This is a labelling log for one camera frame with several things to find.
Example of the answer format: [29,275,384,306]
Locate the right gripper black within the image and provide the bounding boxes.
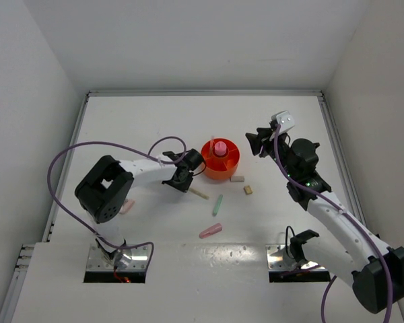
[246,127,296,180]

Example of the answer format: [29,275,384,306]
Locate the yellow thin pen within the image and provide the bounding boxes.
[189,188,209,200]

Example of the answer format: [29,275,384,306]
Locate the pink capped clear tube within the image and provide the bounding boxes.
[213,141,228,157]

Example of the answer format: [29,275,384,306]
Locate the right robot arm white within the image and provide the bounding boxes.
[245,127,404,316]

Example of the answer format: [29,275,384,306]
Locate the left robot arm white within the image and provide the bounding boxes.
[75,149,205,265]

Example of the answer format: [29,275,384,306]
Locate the orange round divided container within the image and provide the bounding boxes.
[200,138,240,181]

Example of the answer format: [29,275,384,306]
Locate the grey eraser block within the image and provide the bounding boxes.
[230,176,245,182]

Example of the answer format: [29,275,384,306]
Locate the green highlighter pen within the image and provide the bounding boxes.
[212,194,223,217]

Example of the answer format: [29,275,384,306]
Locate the tan small eraser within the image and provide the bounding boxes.
[243,185,253,195]

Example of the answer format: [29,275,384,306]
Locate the pink highlighter pen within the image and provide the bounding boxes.
[199,223,223,239]

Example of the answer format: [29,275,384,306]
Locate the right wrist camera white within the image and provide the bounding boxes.
[271,110,295,135]

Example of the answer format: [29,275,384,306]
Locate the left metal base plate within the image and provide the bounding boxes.
[86,245,152,273]

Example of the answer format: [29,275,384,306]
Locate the metal base plate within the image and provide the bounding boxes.
[265,244,326,273]
[86,245,152,273]

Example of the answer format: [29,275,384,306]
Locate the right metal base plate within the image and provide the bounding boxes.
[265,244,326,273]

